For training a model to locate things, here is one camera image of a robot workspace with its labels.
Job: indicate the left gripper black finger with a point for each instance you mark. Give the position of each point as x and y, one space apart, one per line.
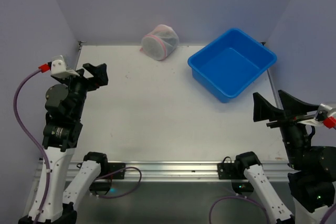
64 76
99 74

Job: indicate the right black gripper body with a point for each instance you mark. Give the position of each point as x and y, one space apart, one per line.
284 119

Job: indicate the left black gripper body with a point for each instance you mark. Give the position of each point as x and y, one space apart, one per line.
85 78

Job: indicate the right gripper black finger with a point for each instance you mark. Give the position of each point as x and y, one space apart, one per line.
294 105
263 110

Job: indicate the white mesh laundry bag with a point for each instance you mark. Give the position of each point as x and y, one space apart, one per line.
160 42

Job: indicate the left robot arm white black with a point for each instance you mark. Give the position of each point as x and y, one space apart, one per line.
55 202

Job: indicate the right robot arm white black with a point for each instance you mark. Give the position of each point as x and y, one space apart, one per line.
312 183

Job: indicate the blue plastic tub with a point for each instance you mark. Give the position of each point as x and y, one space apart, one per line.
229 64

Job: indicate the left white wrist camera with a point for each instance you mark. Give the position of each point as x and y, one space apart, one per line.
60 69

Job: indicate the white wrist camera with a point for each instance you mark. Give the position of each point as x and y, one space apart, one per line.
324 116
60 69

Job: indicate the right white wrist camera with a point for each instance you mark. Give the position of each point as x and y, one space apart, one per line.
324 116

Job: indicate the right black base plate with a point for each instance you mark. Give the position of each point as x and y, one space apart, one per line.
226 169

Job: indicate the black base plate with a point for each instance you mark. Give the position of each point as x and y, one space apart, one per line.
113 168
226 169

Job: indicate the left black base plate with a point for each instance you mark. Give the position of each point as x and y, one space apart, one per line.
113 168

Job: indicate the aluminium mounting rail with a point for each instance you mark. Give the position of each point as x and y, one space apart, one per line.
275 171

